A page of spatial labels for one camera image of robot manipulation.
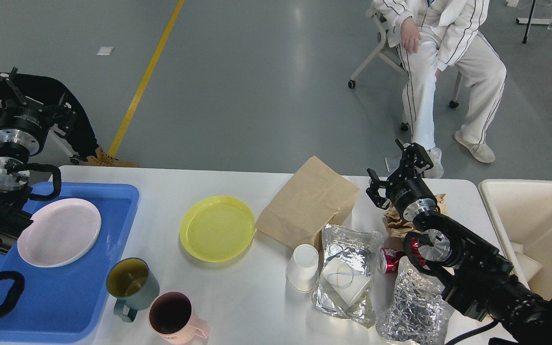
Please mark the white stand base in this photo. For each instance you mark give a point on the white stand base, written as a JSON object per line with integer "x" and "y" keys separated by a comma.
{"x": 530, "y": 19}

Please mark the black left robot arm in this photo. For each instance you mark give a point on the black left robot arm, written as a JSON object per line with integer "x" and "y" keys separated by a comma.
{"x": 20, "y": 181}

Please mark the white paper cup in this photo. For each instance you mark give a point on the white paper cup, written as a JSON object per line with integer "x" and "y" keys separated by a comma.
{"x": 301, "y": 272}

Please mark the yellow round plastic plate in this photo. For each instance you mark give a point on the yellow round plastic plate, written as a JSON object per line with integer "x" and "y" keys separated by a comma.
{"x": 217, "y": 229}

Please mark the crumpled brown paper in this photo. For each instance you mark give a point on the crumpled brown paper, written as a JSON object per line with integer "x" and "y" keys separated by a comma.
{"x": 398, "y": 227}

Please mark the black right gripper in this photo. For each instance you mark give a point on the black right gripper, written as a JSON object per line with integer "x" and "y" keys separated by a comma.
{"x": 410, "y": 197}

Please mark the pink ribbed mug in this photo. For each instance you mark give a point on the pink ribbed mug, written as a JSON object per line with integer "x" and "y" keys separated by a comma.
{"x": 173, "y": 317}

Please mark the teal mug yellow inside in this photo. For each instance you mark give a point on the teal mug yellow inside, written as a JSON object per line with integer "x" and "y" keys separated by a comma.
{"x": 134, "y": 286}

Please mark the brown paper bag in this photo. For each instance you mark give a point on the brown paper bag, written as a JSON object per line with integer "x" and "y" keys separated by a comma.
{"x": 314, "y": 197}

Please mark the crushed red soda can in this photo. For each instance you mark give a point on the crushed red soda can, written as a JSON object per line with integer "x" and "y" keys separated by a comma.
{"x": 388, "y": 260}

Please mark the blue plastic tray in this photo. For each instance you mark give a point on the blue plastic tray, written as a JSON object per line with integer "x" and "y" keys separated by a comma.
{"x": 63, "y": 304}

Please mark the silver foil pouch with paper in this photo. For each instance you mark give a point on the silver foil pouch with paper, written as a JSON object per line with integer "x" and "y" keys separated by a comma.
{"x": 346, "y": 279}

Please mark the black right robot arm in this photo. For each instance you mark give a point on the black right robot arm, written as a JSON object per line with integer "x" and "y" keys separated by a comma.
{"x": 477, "y": 280}

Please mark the white wheeled chair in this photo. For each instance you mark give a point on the white wheeled chair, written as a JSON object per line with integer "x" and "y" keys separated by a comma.
{"x": 379, "y": 52}

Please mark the beige plastic bin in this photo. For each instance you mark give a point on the beige plastic bin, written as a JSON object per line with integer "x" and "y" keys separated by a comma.
{"x": 521, "y": 213}

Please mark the crumpled silver foil bag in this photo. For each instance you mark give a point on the crumpled silver foil bag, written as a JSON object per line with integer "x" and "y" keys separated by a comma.
{"x": 418, "y": 312}

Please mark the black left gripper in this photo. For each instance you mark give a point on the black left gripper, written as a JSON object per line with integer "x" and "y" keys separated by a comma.
{"x": 28, "y": 127}

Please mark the person in white tracksuit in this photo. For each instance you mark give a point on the person in white tracksuit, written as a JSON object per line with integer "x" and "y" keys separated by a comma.
{"x": 431, "y": 36}

